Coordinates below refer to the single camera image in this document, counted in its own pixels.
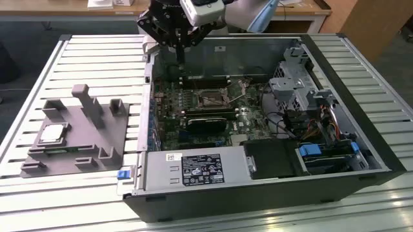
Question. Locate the black RAM slot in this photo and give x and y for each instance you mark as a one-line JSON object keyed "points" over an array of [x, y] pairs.
{"points": [[209, 114], [215, 83], [215, 86], [229, 117], [215, 77], [209, 110], [215, 80]]}

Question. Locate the small white box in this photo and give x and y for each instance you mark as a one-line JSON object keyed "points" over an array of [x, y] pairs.
{"points": [[124, 2]]}

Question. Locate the grey power supply unit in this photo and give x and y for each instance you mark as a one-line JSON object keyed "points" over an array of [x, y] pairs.
{"points": [[157, 169]]}

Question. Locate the black open PC case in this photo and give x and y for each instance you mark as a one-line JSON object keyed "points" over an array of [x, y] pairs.
{"points": [[225, 205]]}

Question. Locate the blue disk carrier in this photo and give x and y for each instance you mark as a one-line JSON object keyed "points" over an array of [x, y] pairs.
{"points": [[308, 151]]}

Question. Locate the CPU socket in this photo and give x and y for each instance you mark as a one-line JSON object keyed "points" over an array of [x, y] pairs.
{"points": [[212, 99]]}

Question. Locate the grey parts rack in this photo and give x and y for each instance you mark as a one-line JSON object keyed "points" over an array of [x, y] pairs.
{"points": [[82, 145]]}

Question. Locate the blue case latch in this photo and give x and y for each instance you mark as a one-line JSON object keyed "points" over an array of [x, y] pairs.
{"points": [[123, 175]]}

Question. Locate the blue plastic clip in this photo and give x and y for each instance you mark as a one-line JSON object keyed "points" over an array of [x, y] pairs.
{"points": [[354, 147]]}

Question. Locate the silver chipset heatsink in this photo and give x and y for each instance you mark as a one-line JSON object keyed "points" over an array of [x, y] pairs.
{"points": [[240, 139]]}

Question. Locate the silver CPU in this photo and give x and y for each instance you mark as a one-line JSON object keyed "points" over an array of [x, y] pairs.
{"points": [[52, 134]]}

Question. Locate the white papers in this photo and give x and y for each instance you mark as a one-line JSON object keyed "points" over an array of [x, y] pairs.
{"points": [[292, 2]]}

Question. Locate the small grey sticker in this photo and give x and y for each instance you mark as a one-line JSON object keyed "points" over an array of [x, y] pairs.
{"points": [[219, 49]]}

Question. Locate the green RAM stick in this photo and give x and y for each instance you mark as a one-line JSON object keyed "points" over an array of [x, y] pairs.
{"points": [[58, 150]]}

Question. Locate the wooden desk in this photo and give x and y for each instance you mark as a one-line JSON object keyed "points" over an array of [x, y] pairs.
{"points": [[102, 13]]}

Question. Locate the silver disk bay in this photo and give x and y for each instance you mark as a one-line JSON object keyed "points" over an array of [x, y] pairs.
{"points": [[360, 162]]}

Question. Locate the silver drive cage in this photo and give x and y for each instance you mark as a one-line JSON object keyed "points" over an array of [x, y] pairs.
{"points": [[284, 88]]}

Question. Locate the green motherboard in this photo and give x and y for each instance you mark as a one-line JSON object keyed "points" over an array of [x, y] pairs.
{"points": [[251, 125]]}

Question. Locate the black bin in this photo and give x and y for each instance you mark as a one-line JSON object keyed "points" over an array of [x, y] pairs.
{"points": [[8, 62]]}

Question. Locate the black fan shroud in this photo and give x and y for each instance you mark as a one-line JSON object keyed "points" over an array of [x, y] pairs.
{"points": [[274, 159]]}

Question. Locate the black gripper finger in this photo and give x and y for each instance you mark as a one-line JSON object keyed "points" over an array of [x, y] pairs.
{"points": [[151, 29], [199, 35]]}

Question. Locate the wooden cabinet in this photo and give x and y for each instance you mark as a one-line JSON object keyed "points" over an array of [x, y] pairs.
{"points": [[370, 24]]}

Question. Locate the black graphics card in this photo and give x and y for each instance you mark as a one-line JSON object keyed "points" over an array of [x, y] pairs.
{"points": [[205, 125]]}

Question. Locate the large white box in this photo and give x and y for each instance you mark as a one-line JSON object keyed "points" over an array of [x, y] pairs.
{"points": [[98, 4]]}

